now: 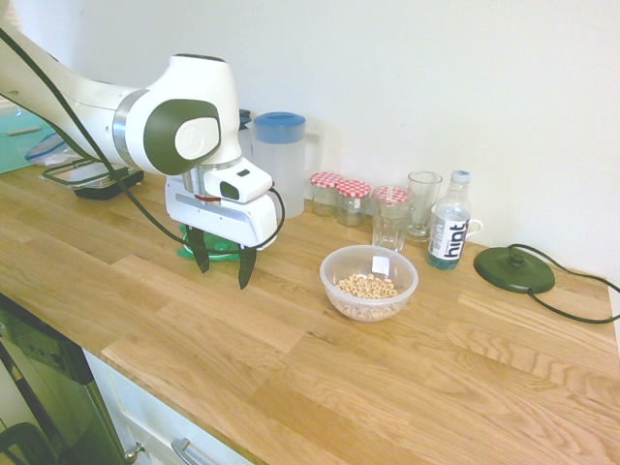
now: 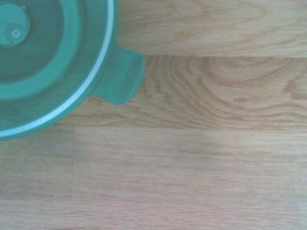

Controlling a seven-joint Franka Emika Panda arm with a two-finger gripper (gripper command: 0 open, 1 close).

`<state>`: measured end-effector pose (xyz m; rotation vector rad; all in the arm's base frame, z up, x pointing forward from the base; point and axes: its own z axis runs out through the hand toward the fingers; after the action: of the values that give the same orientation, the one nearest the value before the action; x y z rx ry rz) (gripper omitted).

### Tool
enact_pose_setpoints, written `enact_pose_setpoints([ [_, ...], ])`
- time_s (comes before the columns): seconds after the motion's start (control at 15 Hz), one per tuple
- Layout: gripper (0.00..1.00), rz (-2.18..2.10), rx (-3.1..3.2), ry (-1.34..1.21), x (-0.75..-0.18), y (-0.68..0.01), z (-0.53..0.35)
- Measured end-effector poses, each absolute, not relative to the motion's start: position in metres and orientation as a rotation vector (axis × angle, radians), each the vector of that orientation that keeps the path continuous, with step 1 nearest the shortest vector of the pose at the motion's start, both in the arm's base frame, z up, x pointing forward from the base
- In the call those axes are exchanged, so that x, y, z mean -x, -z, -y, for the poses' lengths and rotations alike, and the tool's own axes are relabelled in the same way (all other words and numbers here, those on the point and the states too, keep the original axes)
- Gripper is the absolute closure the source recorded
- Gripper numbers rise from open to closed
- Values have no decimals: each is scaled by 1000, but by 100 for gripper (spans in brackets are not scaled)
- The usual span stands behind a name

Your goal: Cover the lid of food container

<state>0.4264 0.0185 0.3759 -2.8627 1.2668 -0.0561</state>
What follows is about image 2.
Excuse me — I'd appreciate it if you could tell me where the green round container lid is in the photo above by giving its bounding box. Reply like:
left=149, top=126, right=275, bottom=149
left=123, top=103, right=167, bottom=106
left=0, top=0, right=146, bottom=141

